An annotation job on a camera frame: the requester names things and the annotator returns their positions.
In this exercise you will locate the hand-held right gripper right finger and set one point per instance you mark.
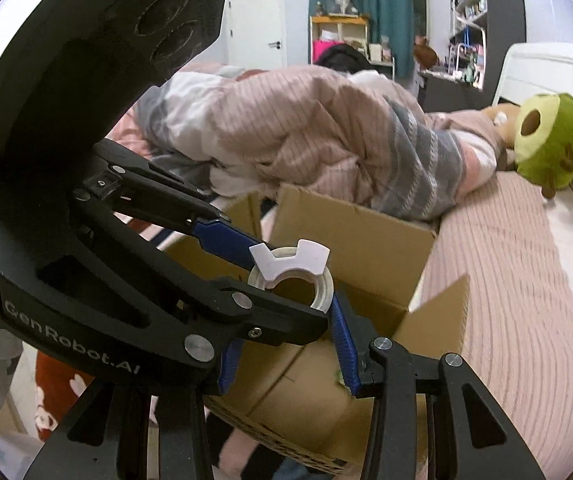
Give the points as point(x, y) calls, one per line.
point(344, 345)

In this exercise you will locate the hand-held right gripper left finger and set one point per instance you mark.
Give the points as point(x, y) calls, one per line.
point(230, 367)

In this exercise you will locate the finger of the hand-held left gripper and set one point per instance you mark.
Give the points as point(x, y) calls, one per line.
point(221, 240)
point(276, 317)

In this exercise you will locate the clear tape roll white cutter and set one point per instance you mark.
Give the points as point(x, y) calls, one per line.
point(286, 260)

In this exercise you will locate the cardboard box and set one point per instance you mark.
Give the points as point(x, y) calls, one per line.
point(356, 240)

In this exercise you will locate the pink grey striped duvet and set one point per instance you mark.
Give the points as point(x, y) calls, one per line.
point(306, 125)

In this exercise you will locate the pink ribbed bed sheet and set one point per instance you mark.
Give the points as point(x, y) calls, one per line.
point(511, 280)

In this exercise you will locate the magenta bag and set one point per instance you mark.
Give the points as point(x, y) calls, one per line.
point(322, 50)

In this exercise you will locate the white door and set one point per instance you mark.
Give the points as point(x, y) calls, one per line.
point(254, 25)

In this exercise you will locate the black bag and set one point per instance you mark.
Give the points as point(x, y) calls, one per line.
point(344, 60)

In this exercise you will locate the yellow topped white shelf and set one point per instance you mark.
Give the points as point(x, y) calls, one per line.
point(339, 27)

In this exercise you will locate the beige plush toy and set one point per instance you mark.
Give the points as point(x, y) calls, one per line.
point(499, 120)

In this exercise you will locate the brown plush toy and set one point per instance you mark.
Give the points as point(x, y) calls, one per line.
point(425, 52)

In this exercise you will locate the green avocado plush toy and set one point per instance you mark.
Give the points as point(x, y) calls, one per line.
point(556, 140)

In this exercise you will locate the cluttered bookshelf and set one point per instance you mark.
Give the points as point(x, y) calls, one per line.
point(469, 10)

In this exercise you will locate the white headboard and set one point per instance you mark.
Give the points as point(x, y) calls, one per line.
point(546, 67)

